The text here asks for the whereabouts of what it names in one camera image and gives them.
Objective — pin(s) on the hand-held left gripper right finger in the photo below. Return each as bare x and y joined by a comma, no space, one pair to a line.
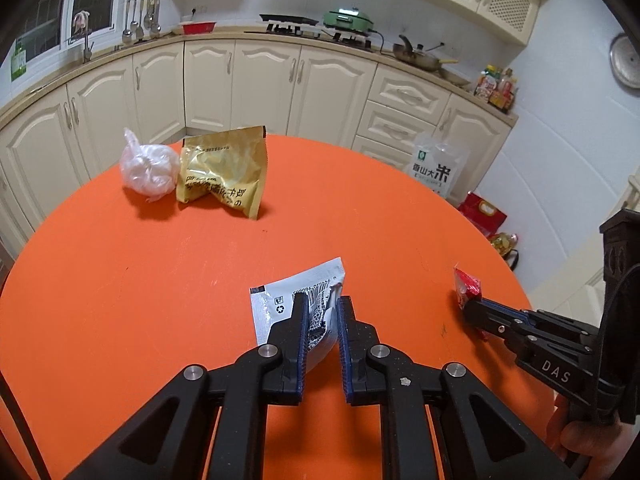
346,355

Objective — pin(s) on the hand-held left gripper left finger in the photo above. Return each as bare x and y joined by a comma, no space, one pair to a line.
301,350

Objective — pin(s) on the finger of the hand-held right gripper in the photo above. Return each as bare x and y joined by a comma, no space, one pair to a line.
492,330
500,310

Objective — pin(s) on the red snack packet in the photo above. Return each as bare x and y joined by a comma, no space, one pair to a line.
467,285

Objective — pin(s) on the white barcode packet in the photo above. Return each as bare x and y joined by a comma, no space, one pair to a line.
280,305

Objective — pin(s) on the gold snack packet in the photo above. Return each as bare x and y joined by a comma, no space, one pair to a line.
220,175

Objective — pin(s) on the knotted clear plastic bag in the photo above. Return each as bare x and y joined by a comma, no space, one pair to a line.
150,172

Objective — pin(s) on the person's right hand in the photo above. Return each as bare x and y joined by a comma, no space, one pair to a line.
585,442

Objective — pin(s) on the yellow cooking oil bottle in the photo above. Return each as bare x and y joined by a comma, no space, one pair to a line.
505,247

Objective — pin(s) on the red gift bag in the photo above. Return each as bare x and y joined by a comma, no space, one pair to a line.
482,215

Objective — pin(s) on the dark carved wooden chair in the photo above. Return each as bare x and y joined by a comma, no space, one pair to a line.
622,255

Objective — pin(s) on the clear rice bag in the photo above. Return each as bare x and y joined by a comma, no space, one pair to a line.
440,170

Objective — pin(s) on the cream cabinet drawer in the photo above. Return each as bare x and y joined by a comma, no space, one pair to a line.
405,92
380,154
395,127

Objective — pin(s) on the yellow cap seasoning bottle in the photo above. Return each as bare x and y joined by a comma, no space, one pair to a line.
486,85

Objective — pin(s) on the cream base cabinets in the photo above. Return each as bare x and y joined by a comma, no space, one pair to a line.
260,90

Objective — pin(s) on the steel wok with lid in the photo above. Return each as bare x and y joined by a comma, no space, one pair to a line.
417,57

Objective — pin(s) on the steel pot lid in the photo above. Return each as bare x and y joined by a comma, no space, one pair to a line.
627,62

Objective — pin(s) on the black gas stove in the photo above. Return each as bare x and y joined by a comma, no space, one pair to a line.
310,35

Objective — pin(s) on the beige kitchen countertop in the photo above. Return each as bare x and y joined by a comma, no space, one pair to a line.
225,37

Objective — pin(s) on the green electric pot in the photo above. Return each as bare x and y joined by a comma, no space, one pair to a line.
352,20

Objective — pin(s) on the black griddle pan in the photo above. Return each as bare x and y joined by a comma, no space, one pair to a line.
289,19

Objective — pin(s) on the red plastic basin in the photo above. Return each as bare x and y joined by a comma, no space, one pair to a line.
198,27

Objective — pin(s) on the steel spatula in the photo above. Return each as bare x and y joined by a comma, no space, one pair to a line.
154,22

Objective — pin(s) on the steel ladle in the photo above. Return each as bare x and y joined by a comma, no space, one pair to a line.
136,27
127,35

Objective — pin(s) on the steel kitchen faucet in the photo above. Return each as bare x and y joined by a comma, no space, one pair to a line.
87,50

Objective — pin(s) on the pink cloth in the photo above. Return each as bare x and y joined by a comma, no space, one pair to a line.
81,21

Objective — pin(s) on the green dish soap bottle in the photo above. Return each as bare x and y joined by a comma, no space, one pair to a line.
19,62

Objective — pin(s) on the kitchen window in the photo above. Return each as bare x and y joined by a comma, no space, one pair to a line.
50,5

